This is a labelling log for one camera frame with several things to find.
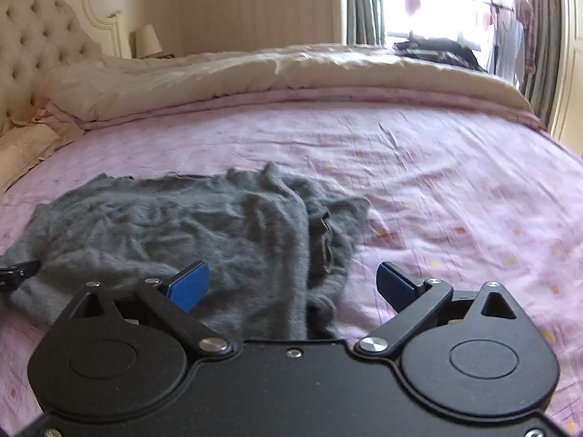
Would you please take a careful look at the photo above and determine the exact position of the grey-green curtain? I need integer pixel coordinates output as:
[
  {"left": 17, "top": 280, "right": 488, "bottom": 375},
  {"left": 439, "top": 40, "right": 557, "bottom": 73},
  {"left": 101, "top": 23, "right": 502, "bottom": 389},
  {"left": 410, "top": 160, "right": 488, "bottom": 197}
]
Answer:
[
  {"left": 522, "top": 0, "right": 562, "bottom": 125},
  {"left": 347, "top": 0, "right": 386, "bottom": 46}
]

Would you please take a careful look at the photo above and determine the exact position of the beige folded duvet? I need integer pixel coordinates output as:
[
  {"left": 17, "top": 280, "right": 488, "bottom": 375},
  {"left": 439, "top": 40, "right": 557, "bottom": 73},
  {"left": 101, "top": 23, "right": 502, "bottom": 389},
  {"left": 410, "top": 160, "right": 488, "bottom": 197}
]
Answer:
[{"left": 44, "top": 44, "right": 533, "bottom": 123}]

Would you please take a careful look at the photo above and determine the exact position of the grey-green left curtain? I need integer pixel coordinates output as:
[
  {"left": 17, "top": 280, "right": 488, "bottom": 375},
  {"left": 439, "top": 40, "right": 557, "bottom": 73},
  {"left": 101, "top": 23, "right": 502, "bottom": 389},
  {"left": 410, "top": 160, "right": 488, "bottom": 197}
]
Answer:
[{"left": 347, "top": 0, "right": 386, "bottom": 46}]

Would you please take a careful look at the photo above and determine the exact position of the pink patterned bed sheet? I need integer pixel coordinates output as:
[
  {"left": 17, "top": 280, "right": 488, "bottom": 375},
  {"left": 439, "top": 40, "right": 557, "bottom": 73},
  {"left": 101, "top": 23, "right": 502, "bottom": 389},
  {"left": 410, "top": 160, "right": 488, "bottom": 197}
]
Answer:
[{"left": 1, "top": 89, "right": 582, "bottom": 436}]

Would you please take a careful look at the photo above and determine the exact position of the cream bedside lamp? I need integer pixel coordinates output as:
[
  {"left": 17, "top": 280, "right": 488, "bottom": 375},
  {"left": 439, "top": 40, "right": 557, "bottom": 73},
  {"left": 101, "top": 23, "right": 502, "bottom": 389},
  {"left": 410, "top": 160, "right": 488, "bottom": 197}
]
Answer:
[{"left": 134, "top": 24, "right": 162, "bottom": 58}]

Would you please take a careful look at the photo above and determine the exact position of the cream panelled wardrobe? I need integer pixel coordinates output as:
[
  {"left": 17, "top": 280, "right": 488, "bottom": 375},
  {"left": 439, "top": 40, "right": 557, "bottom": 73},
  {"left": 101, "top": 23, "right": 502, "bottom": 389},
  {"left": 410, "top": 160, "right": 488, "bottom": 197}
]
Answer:
[{"left": 548, "top": 0, "right": 582, "bottom": 156}]

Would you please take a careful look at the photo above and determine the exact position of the cream tufted headboard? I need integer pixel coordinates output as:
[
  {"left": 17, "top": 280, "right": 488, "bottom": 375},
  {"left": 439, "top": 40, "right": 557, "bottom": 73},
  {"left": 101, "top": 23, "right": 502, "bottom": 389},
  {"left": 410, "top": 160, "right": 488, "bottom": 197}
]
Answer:
[{"left": 0, "top": 0, "right": 132, "bottom": 131}]

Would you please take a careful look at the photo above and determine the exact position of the cream embroidered pillow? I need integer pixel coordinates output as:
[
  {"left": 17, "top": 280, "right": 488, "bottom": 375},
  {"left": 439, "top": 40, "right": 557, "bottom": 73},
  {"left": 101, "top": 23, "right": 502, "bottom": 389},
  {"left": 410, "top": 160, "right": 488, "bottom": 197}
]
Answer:
[{"left": 0, "top": 117, "right": 84, "bottom": 193}]

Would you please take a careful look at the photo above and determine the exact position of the grey argyle knit sweater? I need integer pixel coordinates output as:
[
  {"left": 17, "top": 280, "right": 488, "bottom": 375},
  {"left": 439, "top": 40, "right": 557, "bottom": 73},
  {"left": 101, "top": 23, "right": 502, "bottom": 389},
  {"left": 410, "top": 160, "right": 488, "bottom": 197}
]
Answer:
[{"left": 1, "top": 164, "right": 369, "bottom": 340}]

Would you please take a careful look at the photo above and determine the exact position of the grey-green right curtain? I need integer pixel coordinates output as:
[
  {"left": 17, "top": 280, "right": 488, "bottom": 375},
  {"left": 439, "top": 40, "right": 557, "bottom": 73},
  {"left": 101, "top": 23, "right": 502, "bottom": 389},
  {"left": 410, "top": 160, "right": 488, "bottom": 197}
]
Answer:
[{"left": 522, "top": 0, "right": 562, "bottom": 125}]

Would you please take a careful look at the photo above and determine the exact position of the hanging laundry on rack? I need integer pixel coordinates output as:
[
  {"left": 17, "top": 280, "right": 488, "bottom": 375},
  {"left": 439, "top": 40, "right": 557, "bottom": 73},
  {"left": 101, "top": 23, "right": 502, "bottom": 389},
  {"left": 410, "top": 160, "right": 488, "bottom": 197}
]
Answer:
[{"left": 487, "top": 0, "right": 537, "bottom": 88}]

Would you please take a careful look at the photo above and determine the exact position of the dark clothes pile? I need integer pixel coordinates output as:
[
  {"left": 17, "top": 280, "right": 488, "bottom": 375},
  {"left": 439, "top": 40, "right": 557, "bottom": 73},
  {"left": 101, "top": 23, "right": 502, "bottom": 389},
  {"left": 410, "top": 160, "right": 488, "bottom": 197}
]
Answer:
[{"left": 393, "top": 36, "right": 485, "bottom": 72}]

